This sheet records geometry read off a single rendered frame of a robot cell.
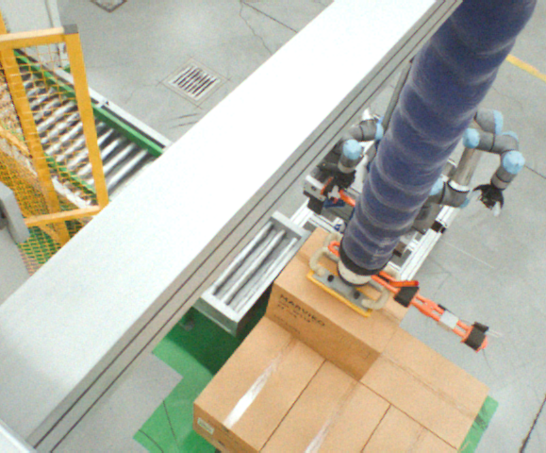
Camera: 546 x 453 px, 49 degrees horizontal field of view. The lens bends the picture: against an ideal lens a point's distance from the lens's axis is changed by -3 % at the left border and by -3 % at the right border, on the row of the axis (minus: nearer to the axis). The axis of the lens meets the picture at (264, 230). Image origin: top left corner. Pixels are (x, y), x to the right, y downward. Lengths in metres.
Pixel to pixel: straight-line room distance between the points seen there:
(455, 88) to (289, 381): 1.87
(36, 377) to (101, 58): 4.77
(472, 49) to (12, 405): 1.44
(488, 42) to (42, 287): 1.35
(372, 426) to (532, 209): 2.40
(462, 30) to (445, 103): 0.24
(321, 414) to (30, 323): 2.68
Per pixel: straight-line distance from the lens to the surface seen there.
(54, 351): 0.53
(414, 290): 2.77
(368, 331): 2.91
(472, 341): 2.76
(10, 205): 2.27
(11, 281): 2.68
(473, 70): 1.74
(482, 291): 4.38
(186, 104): 4.83
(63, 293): 0.55
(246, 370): 3.17
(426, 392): 3.34
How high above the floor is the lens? 3.53
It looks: 58 degrees down
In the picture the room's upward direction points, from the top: 12 degrees clockwise
